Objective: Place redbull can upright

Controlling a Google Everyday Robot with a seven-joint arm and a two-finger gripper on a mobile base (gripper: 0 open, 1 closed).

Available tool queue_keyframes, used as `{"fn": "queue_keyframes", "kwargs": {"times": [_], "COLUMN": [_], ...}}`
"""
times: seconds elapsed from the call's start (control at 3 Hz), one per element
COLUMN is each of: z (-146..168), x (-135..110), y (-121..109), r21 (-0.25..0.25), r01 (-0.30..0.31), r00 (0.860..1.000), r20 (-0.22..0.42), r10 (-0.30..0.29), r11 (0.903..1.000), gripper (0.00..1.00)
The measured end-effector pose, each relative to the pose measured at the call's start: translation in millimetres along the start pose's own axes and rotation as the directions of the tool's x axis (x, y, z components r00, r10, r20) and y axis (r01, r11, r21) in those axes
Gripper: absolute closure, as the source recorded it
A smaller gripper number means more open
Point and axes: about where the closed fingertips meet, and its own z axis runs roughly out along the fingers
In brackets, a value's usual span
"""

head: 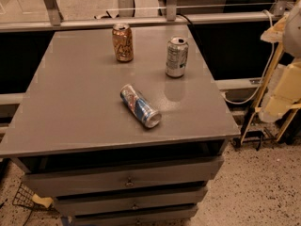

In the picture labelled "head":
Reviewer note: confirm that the metal railing frame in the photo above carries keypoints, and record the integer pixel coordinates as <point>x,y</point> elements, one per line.
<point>36,15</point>

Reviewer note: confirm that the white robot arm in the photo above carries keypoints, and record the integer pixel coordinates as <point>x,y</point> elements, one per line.
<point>292,32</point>

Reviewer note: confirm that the top grey drawer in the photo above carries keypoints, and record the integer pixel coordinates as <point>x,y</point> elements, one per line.
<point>85,181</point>

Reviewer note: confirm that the yellow foam piece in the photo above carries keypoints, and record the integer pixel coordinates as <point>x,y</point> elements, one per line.
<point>46,202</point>

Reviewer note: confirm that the bottom grey drawer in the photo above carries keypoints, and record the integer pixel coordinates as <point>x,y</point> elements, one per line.
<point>136,217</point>

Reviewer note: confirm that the blue silver redbull can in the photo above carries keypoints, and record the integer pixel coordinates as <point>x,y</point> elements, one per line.
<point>147,114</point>

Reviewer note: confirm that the middle grey drawer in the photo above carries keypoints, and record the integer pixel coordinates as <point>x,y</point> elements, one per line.
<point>131,201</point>

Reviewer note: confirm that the grey drawer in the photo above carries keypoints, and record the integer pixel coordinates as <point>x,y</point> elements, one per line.
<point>136,217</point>
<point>131,201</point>
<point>85,181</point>

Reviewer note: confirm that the grey drawer cabinet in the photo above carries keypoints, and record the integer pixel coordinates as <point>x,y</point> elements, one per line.
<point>72,116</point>

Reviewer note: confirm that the silver green soda can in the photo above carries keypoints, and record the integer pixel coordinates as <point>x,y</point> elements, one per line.
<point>176,58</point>

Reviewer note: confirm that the gold orange soda can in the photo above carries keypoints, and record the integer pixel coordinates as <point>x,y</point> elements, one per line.
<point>123,42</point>

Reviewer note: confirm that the black wire basket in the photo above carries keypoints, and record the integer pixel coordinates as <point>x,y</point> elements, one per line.
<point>23,198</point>

